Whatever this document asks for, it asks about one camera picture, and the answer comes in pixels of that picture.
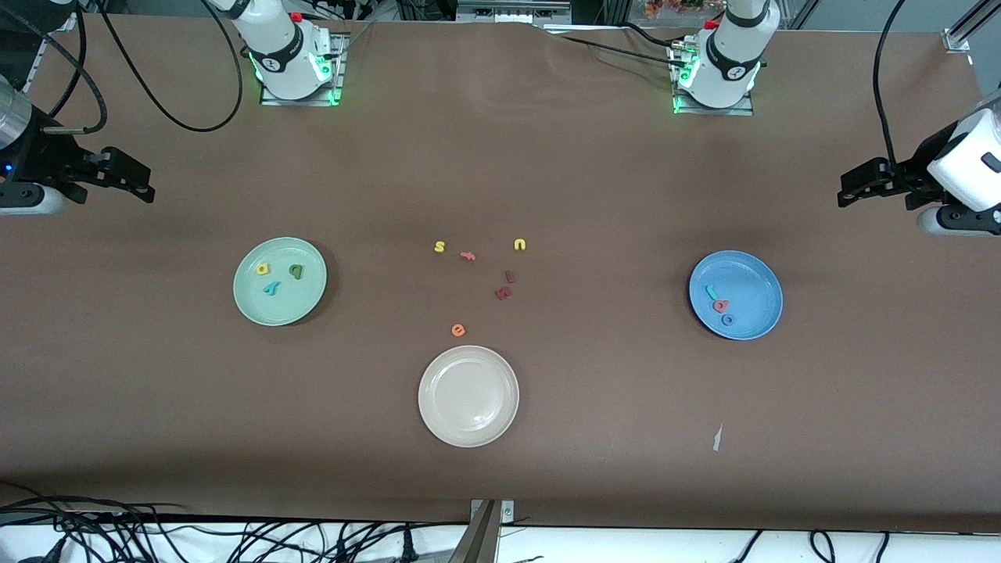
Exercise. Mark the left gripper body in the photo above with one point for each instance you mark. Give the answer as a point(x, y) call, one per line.
point(916, 170)

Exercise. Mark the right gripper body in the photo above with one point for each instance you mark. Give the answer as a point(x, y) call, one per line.
point(41, 159)

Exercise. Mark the teal letter y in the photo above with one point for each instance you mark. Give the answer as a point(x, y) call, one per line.
point(271, 288)

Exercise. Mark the blue plate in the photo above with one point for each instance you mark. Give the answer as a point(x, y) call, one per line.
point(755, 285)

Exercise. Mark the green plate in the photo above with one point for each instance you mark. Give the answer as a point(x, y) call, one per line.
point(280, 309)

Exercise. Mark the orange flowers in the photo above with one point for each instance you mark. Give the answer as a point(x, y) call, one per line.
point(672, 8)

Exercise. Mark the white paper scrap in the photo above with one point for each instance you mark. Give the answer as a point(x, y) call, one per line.
point(717, 438)

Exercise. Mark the brown table cover sheet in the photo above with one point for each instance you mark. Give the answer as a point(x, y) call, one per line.
point(500, 156)

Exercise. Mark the grey device box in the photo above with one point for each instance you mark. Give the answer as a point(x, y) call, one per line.
point(512, 9)

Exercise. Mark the beige plate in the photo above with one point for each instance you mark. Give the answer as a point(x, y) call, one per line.
point(468, 396)

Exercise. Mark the aluminium table edge rail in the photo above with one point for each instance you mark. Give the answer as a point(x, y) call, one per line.
point(37, 66)

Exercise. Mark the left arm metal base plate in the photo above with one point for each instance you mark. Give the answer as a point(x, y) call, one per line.
point(715, 112)

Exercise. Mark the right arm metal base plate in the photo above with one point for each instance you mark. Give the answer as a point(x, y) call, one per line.
point(301, 102)

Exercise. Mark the aluminium profile bracket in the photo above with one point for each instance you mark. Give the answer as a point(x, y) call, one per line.
point(481, 539)

